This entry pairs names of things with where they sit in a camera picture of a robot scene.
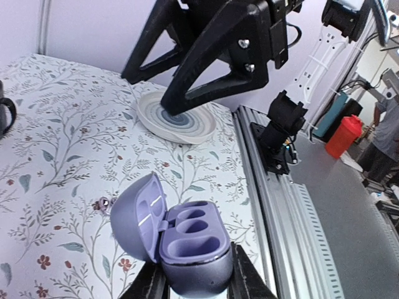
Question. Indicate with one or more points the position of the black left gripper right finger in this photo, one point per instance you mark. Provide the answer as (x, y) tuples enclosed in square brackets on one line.
[(246, 282)]

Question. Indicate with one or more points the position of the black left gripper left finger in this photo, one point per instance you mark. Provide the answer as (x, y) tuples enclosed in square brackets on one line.
[(150, 283)]

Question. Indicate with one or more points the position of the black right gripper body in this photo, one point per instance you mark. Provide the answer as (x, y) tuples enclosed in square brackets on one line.
[(278, 10)]

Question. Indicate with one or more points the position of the dark purple earbud case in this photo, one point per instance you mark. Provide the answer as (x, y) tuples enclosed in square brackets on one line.
[(189, 240)]

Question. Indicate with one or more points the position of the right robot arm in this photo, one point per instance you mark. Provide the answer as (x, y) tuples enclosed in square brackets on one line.
[(173, 26)]

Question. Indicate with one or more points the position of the swirl patterned glass plate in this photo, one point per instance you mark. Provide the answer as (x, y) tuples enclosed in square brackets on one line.
[(193, 127)]

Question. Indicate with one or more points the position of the red plastic container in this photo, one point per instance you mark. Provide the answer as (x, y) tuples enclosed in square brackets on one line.
[(348, 131)]

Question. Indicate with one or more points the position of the floral patterned table mat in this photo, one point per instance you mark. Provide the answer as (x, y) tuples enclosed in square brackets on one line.
[(77, 138)]

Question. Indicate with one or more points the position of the person in grey shirt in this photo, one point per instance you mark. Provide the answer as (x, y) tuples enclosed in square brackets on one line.
[(381, 155)]

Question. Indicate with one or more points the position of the dark grey ceramic mug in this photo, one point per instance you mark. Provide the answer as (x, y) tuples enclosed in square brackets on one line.
[(8, 113)]

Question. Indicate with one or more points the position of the aluminium front rail frame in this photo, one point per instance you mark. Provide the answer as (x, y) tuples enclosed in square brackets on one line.
[(321, 233)]

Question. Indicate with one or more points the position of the right aluminium corner post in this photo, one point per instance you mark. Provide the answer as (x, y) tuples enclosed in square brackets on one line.
[(43, 26)]

